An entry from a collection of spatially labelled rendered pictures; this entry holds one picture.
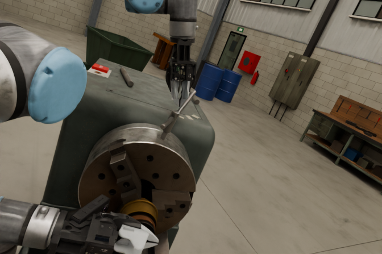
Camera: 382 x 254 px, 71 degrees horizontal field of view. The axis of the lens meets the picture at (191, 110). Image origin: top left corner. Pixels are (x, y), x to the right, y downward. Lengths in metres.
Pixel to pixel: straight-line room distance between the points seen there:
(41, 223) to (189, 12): 0.58
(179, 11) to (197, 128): 0.37
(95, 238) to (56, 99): 0.28
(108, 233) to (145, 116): 0.38
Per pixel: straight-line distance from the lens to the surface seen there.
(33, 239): 0.61
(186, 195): 0.77
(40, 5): 10.66
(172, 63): 0.75
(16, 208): 0.62
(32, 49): 0.45
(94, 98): 0.85
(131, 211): 0.66
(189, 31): 0.76
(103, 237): 0.59
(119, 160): 0.67
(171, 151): 0.71
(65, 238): 0.60
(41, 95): 0.42
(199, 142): 0.89
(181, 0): 0.75
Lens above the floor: 1.53
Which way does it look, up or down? 15 degrees down
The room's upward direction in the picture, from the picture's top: 22 degrees clockwise
